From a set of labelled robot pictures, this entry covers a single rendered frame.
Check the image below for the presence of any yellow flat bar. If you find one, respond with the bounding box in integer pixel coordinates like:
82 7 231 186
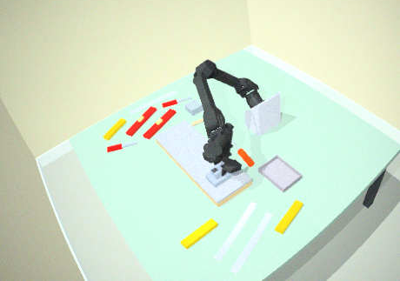
275 200 303 234
103 118 126 140
181 218 218 250

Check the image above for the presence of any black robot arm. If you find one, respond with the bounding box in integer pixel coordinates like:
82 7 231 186
192 59 264 164

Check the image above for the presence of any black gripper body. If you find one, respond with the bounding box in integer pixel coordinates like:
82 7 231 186
203 143 242 173

